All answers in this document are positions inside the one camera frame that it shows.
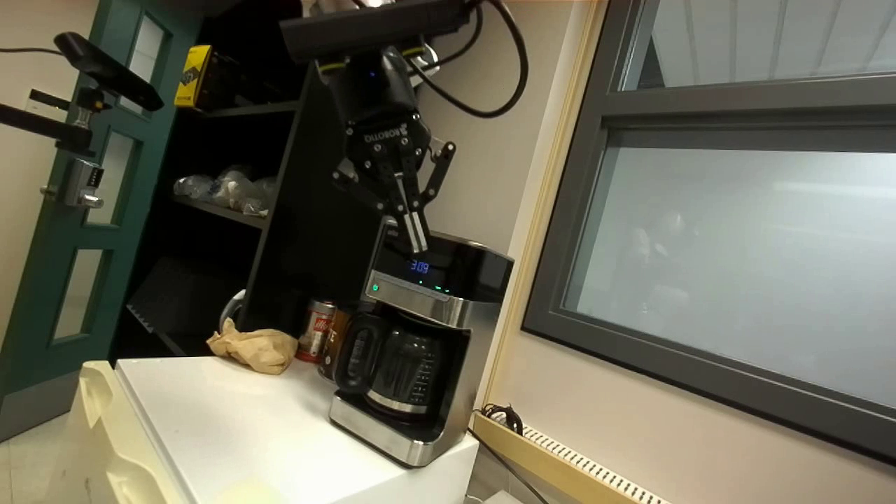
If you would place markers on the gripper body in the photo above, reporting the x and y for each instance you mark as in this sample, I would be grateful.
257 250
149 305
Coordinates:
374 105

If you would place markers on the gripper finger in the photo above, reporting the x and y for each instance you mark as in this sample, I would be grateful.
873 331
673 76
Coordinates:
364 189
439 171

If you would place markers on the black and steel coffee maker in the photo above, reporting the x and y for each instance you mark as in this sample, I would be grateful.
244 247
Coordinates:
462 294

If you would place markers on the glass coffee carafe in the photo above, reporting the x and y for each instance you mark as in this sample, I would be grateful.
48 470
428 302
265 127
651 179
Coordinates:
406 364

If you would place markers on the black shelf unit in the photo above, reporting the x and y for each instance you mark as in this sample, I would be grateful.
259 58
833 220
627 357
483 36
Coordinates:
308 224

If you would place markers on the heap of clear plastic bags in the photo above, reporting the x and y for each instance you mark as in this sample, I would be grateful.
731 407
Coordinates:
227 189

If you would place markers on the red and silver can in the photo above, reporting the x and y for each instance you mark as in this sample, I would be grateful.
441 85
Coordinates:
316 329

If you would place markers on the brown jar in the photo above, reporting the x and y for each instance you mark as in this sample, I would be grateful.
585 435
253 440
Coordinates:
330 350

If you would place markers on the yellow and black box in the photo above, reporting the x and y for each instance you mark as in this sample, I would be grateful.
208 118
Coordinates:
194 77

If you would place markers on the crumpled brown paper bag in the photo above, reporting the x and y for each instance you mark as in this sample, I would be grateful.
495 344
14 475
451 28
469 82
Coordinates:
255 346

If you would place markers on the white mini fridge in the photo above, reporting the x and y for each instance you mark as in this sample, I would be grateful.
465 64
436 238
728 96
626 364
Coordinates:
245 427

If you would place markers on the silver door keypad lock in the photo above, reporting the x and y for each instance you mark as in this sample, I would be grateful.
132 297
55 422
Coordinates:
84 183

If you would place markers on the grey framed window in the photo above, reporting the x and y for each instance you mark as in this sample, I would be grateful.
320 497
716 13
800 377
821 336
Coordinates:
735 266

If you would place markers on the green door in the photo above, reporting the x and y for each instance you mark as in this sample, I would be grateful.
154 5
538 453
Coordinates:
42 280

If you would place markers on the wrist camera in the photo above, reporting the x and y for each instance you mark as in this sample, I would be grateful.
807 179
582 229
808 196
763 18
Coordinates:
364 28

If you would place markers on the camera on mount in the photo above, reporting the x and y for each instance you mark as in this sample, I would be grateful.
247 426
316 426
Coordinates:
105 70

